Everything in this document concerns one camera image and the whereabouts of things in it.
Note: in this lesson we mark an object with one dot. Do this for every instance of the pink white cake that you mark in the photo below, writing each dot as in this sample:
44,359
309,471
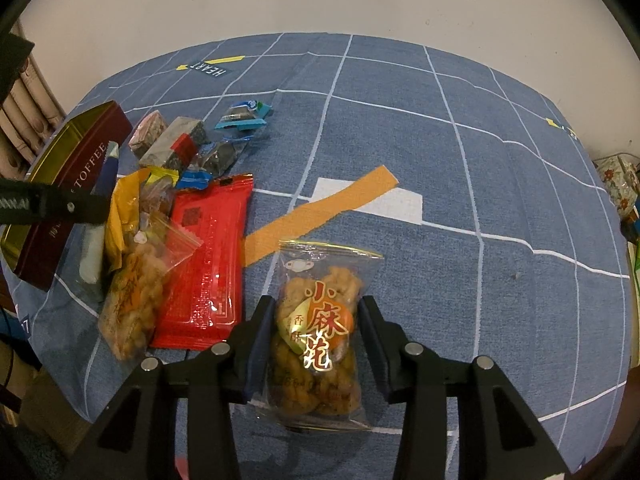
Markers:
147,132

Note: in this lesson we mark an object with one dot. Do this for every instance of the blue dark candy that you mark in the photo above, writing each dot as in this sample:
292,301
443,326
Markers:
211,162

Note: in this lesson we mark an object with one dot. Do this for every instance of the floral fabric item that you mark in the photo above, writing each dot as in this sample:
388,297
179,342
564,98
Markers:
622,183

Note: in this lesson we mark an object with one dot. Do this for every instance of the yellow snack packet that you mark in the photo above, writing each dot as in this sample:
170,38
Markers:
137,197

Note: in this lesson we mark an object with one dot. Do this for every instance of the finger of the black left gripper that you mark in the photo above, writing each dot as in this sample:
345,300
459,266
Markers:
31,204

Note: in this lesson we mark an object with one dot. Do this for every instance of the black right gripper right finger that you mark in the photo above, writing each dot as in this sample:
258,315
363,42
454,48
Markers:
452,407

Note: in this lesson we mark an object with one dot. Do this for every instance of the red snack packet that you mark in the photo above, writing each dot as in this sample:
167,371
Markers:
203,297

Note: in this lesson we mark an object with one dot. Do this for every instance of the blue grid tablecloth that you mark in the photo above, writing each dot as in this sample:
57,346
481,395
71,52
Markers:
499,238

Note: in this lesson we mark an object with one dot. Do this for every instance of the dark blue snack packet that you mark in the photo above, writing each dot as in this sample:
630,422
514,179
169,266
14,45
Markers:
90,266

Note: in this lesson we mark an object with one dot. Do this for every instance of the grey cake block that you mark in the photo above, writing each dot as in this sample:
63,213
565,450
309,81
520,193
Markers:
177,146

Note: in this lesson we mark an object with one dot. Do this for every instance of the light blue candy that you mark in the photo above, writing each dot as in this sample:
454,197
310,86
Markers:
245,116

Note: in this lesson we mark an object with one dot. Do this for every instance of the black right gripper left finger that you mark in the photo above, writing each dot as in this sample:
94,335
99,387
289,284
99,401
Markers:
134,436

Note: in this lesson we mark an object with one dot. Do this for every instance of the red gold toffee tin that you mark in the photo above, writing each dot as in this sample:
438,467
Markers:
66,170

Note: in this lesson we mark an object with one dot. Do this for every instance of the clear fried twist snack bag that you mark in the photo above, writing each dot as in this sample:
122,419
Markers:
312,379

